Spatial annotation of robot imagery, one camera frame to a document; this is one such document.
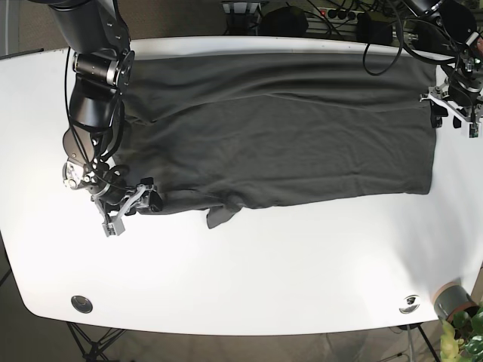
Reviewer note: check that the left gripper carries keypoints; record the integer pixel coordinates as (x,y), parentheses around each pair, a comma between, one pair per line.
(458,96)

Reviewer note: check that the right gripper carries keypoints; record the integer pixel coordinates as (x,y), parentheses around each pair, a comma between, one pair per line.
(105,181)

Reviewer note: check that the dark grey T-shirt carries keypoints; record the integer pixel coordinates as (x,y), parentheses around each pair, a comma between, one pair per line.
(227,132)

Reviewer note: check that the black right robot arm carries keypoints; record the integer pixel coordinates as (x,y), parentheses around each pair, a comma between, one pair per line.
(101,58)

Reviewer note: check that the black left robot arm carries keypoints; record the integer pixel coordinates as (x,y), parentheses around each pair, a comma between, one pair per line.
(443,34)

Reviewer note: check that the left metal table grommet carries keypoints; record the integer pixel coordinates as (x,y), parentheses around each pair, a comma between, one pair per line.
(82,304)

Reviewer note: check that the metal table grommet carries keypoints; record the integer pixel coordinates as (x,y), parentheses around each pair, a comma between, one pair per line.
(410,304)
(82,304)

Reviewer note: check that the grey plant pot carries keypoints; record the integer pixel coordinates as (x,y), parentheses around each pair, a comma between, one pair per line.
(452,298)

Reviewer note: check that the right metal table grommet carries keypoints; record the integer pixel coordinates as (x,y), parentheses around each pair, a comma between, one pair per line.
(410,304)

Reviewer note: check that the green potted plant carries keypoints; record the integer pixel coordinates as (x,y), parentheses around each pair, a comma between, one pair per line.
(461,340)

